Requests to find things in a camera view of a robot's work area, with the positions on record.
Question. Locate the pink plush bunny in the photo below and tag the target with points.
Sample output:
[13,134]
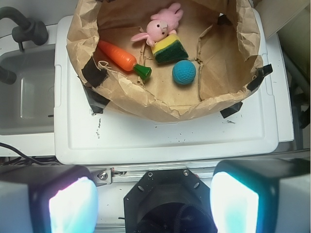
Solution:
[162,24]

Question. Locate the brown paper bag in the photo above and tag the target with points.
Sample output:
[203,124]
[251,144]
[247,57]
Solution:
[221,37]

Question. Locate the dark grey faucet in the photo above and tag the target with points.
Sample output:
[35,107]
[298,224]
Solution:
[27,29]

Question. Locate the grey sink basin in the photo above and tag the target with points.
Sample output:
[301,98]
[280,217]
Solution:
[27,105]

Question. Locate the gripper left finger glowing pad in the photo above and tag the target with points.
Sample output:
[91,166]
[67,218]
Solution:
[47,199]

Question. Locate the blue dimpled ball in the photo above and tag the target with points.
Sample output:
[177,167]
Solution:
[184,72]

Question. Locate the black octagonal camera mount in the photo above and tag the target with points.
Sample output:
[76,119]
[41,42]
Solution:
[169,201]

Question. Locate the yellow green sponge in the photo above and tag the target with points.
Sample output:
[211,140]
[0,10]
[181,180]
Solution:
[169,49]

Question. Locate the aluminium rail bracket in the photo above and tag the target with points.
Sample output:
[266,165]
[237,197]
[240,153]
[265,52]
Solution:
[132,174]

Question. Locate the white plastic bin lid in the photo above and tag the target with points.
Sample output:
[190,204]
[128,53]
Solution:
[112,137]

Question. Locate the orange plastic toy carrot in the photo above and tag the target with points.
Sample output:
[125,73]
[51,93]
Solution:
[124,60]

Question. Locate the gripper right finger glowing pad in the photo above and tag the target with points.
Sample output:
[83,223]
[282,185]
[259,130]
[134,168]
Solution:
[262,196]

